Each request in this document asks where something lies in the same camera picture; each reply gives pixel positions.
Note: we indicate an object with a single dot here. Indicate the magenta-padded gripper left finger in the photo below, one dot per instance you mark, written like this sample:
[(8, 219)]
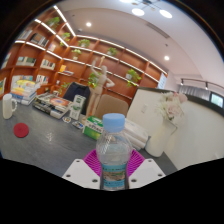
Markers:
[(80, 173)]

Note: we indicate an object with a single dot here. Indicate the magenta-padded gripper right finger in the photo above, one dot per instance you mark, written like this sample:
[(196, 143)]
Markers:
[(148, 171)]

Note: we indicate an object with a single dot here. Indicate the clear blue-capped water bottle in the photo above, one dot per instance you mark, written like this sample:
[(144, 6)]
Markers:
[(114, 150)]

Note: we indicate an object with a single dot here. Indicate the white vase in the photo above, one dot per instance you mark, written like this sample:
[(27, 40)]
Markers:
[(159, 138)]

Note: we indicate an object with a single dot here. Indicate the green white tissue box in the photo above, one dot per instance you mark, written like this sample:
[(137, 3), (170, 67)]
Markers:
[(91, 128)]

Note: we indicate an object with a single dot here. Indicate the small colourful badge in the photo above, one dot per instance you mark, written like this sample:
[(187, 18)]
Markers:
[(77, 124), (66, 119)]

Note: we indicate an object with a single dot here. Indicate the green white drink carton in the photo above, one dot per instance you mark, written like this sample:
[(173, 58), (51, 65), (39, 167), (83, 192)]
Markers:
[(77, 107)]

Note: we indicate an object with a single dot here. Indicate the flat round red coaster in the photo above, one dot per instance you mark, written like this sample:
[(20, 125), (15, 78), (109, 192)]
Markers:
[(21, 130)]

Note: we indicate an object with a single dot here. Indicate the dark book stack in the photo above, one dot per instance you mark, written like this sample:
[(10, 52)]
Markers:
[(53, 105)]

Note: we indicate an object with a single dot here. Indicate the beige chair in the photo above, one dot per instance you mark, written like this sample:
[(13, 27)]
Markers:
[(111, 106)]

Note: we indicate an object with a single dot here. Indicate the dark chair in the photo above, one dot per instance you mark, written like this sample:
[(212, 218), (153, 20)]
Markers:
[(76, 93)]

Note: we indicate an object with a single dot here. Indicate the wooden artist mannequin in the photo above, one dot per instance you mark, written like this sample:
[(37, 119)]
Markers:
[(99, 90)]

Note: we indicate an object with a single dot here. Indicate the grey curtain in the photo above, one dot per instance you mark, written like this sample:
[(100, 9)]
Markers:
[(198, 92)]

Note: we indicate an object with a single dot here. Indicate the white mug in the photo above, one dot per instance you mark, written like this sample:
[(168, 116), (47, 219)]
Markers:
[(7, 106)]

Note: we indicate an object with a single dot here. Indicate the window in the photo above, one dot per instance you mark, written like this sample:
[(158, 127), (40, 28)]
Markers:
[(216, 100)]

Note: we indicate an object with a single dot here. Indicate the wooden shelf unit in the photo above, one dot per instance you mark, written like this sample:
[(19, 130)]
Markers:
[(83, 58)]

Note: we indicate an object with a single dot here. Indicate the recessed ceiling light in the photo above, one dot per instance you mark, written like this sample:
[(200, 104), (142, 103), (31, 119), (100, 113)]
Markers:
[(88, 24), (166, 58)]

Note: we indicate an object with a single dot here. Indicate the ceiling air vent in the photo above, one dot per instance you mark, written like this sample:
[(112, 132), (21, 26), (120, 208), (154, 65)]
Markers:
[(157, 30)]

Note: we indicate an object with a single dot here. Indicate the branched ceiling lamp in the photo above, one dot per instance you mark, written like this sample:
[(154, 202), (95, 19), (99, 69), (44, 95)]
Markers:
[(138, 12)]

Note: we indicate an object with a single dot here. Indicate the white wall switch plate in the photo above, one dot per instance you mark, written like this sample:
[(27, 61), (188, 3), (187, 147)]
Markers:
[(144, 108)]

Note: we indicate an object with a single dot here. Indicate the black track light rail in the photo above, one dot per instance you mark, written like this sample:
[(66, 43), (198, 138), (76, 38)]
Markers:
[(200, 81)]

